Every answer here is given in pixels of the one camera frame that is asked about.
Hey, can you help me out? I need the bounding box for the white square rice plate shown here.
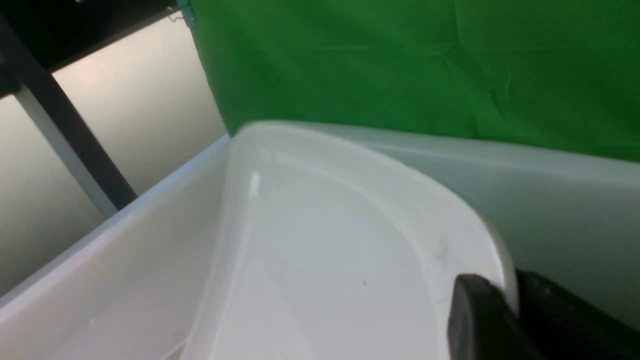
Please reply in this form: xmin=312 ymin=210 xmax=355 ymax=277
xmin=182 ymin=121 xmax=520 ymax=360

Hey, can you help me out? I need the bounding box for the large white plastic tub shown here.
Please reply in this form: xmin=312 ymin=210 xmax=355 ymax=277
xmin=0 ymin=123 xmax=640 ymax=360

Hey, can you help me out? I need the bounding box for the green backdrop cloth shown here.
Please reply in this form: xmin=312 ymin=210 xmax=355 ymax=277
xmin=176 ymin=0 xmax=640 ymax=162

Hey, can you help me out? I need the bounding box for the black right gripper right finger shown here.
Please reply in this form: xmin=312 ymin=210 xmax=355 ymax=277
xmin=516 ymin=269 xmax=640 ymax=360

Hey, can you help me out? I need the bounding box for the black metal frame post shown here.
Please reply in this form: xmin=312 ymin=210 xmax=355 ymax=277
xmin=0 ymin=17 xmax=137 ymax=219

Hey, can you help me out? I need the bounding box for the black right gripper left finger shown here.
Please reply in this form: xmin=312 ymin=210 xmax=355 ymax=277
xmin=446 ymin=273 xmax=543 ymax=360

